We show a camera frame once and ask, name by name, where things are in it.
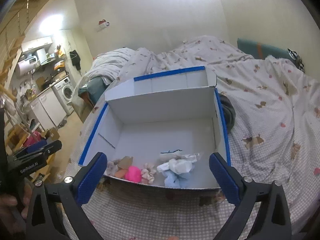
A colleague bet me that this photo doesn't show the lilac lace scrunchie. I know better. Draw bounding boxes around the lilac lace scrunchie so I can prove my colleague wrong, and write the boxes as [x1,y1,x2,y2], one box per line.
[105,159,120,177]

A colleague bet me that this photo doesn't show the clear bag with barcode label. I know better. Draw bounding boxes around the clear bag with barcode label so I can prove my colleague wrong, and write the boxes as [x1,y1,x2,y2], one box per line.
[177,153,203,166]

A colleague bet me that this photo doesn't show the white satin scrunchie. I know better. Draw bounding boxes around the white satin scrunchie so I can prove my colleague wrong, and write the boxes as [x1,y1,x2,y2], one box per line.
[141,163,157,185]

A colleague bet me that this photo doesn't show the person's left hand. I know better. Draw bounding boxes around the person's left hand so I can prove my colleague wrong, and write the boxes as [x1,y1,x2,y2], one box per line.
[1,183,33,236]

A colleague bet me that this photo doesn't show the white kitchen cabinet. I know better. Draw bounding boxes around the white kitchen cabinet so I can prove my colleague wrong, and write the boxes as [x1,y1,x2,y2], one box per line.
[30,88,67,129]

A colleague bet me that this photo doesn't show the pink sponge toy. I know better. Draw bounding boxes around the pink sponge toy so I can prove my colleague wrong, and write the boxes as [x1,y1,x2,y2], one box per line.
[124,166,142,183]

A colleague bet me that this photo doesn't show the light blue plush toy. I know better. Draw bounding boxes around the light blue plush toy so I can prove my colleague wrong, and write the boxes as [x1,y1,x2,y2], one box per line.
[157,150,199,189]

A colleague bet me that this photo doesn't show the white washing machine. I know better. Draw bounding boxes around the white washing machine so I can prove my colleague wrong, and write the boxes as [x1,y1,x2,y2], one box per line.
[52,76,74,116]

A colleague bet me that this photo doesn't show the checkered patterned bed sheet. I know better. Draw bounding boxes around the checkered patterned bed sheet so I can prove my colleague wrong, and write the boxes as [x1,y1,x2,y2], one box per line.
[62,35,320,240]

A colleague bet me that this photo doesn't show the teal pillow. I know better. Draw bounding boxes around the teal pillow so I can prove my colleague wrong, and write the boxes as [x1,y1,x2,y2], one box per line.
[78,76,109,108]

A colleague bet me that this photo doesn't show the white water heater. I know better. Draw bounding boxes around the white water heater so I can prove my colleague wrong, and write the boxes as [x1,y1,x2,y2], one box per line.
[15,55,38,76]

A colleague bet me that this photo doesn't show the white cardboard box blue edges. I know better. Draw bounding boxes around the white cardboard box blue edges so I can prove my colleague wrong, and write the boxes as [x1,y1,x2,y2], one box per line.
[79,66,231,190]

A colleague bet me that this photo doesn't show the teal headboard cushion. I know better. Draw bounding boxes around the teal headboard cushion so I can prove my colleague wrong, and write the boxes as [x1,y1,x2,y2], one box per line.
[237,38,299,62]

